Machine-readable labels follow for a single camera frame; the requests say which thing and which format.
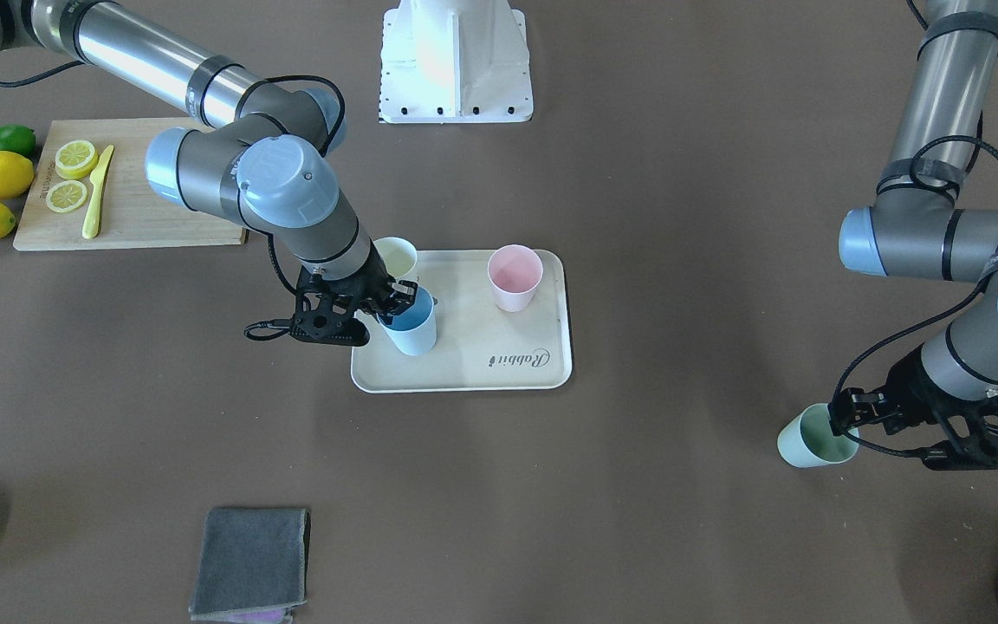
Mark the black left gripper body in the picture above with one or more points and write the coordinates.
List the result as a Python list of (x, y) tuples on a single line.
[(908, 385)]

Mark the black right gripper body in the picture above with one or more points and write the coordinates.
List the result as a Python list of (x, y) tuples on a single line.
[(370, 287)]

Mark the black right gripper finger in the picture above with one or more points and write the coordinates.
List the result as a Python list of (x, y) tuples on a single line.
[(385, 311), (401, 293)]

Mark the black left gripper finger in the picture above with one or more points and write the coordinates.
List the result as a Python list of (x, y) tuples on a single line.
[(854, 407)]

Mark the blue plastic cup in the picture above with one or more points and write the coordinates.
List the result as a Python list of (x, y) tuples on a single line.
[(413, 332)]

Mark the cream plastic cup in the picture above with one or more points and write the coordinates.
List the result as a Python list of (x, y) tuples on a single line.
[(400, 257)]

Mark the green plastic cup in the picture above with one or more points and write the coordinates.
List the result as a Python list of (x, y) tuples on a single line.
[(808, 441)]

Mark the pink plastic cup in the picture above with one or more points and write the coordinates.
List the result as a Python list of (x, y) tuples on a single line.
[(515, 272)]

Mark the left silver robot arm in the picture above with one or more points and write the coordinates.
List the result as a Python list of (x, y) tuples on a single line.
[(916, 229)]

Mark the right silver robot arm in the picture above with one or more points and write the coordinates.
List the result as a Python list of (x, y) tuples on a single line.
[(260, 163)]

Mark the cream rabbit tray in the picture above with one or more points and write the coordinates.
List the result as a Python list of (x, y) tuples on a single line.
[(479, 347)]

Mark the wooden cutting board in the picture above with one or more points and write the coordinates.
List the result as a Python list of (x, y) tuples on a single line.
[(132, 215)]

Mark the yellow plastic knife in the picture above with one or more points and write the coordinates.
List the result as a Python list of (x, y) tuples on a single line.
[(98, 177)]

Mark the grey folded cloth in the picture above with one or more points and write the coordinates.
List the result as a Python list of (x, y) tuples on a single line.
[(253, 565)]

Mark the lemon half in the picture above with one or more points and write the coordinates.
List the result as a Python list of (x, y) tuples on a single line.
[(66, 196), (75, 159)]

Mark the green lime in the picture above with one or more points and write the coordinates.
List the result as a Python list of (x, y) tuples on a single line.
[(18, 139)]

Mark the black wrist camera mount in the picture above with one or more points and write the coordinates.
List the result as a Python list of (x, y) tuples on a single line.
[(325, 318), (971, 436)]

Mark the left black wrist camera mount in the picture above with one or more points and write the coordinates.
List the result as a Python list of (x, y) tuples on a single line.
[(971, 436)]

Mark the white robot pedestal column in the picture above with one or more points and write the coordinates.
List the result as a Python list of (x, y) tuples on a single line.
[(455, 62)]

